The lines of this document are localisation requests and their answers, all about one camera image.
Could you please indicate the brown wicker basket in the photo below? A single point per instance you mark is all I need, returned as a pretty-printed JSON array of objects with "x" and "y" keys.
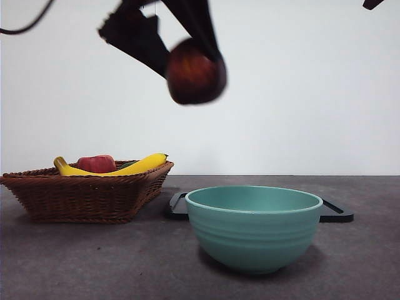
[{"x": 84, "y": 200}]

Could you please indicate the red apple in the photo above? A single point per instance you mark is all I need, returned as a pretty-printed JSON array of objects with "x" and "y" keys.
[{"x": 93, "y": 163}]

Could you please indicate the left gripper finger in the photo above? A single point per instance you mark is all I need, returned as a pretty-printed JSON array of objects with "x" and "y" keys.
[
  {"x": 131, "y": 34},
  {"x": 197, "y": 22}
]

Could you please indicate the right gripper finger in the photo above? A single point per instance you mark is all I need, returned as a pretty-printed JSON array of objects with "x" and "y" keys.
[{"x": 372, "y": 3}]

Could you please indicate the green vegetable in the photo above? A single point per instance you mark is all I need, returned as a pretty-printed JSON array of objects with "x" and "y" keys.
[{"x": 128, "y": 164}]

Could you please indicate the teal ceramic bowl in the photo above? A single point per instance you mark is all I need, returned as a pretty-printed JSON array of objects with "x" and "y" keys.
[{"x": 253, "y": 237}]

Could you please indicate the black rectangular tray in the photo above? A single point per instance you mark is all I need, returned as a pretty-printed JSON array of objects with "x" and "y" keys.
[{"x": 176, "y": 211}]

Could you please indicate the dark red plum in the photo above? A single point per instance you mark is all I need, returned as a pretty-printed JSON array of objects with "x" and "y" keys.
[{"x": 193, "y": 78}]

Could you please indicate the yellow banana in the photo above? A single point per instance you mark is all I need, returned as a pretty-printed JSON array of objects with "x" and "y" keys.
[{"x": 147, "y": 162}]

